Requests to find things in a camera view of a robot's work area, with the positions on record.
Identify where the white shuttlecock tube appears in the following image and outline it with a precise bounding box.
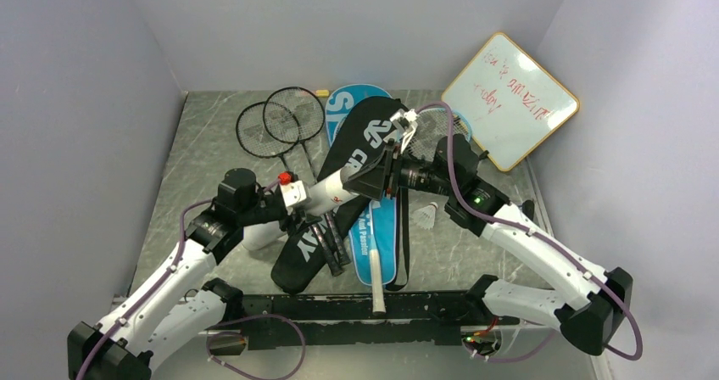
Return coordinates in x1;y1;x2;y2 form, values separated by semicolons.
304;166;359;215

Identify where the blue white badminton racket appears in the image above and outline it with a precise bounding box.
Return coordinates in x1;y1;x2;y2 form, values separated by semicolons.
361;102;477;203

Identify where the black badminton racket right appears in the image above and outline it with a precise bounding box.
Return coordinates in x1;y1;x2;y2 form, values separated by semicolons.
262;87;350;277

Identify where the blue racket cover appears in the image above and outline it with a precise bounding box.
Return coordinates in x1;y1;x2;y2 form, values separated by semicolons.
320;84;404;290

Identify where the black racket cover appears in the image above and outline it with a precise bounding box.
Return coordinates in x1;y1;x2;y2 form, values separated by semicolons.
270;96;410;294

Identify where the white plastic shuttlecock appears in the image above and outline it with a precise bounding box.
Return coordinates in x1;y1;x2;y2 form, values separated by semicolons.
411;202;438;230

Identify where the black badminton racket left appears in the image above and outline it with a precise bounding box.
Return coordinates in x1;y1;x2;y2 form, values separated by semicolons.
235;101;345;277

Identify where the white dry erase board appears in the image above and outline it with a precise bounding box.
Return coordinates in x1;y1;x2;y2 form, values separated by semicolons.
441;32;580;172

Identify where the blue black stapler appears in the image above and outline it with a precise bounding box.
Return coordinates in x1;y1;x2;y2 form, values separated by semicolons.
520;199;536;220

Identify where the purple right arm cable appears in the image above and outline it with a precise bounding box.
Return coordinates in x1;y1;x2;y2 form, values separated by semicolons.
415;100;644;364

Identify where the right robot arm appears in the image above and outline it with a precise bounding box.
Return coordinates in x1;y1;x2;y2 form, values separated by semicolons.
339;109;644;360

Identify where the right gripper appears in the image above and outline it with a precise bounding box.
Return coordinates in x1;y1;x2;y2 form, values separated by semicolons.
343;138;456;201

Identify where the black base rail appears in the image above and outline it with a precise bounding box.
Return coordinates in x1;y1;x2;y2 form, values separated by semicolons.
215;291;518;350

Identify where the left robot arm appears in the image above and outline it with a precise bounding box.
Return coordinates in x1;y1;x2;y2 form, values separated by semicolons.
67;168;309;379

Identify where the black badminton racket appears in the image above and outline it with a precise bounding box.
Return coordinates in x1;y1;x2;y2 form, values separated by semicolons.
235;101;345;277
262;87;350;277

